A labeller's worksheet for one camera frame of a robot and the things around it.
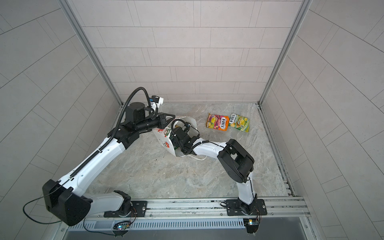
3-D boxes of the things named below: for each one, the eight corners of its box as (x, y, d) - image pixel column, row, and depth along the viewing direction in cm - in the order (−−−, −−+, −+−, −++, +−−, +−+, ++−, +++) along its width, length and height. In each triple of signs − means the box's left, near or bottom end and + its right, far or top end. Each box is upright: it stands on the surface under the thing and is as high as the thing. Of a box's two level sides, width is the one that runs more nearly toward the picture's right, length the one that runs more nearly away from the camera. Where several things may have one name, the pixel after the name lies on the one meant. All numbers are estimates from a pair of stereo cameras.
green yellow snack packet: (226, 126, 105) (227, 123, 102) (230, 115, 111) (231, 112, 108) (247, 133, 101) (249, 130, 99) (250, 122, 107) (252, 119, 105)
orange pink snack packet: (205, 128, 104) (205, 125, 102) (208, 116, 111) (208, 113, 109) (227, 131, 102) (228, 128, 100) (228, 119, 109) (229, 116, 107)
